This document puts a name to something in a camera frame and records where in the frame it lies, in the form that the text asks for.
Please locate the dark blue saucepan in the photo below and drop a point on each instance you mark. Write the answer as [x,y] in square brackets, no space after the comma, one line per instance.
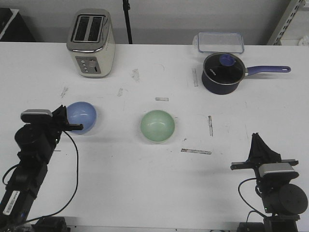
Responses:
[221,89]

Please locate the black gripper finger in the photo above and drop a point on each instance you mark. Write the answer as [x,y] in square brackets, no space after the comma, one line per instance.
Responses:
[253,153]
[64,116]
[59,113]
[264,152]

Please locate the clear plastic food container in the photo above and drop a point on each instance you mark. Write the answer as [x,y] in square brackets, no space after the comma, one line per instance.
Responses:
[212,42]

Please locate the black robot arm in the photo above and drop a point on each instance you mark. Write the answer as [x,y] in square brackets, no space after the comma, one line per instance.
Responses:
[283,202]
[37,140]

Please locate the green bowl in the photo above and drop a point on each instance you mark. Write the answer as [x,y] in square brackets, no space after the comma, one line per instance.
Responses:
[157,126]

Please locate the silver two-slot toaster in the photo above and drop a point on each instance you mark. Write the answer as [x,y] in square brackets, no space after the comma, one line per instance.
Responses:
[91,42]

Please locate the black tripod pole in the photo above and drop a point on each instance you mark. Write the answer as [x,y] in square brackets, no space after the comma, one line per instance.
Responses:
[126,8]

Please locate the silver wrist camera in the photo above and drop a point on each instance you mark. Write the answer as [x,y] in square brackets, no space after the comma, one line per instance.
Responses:
[280,170]
[36,116]

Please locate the blue bowl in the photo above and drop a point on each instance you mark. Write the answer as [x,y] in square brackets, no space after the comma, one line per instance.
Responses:
[82,113]

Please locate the glass pot lid blue knob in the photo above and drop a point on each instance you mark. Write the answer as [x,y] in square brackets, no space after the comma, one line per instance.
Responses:
[224,68]

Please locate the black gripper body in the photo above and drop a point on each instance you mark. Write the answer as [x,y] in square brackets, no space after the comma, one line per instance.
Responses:
[54,129]
[264,185]

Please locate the grey metal shelf upright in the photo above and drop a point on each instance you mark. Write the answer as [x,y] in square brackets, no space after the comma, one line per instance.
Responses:
[293,26]

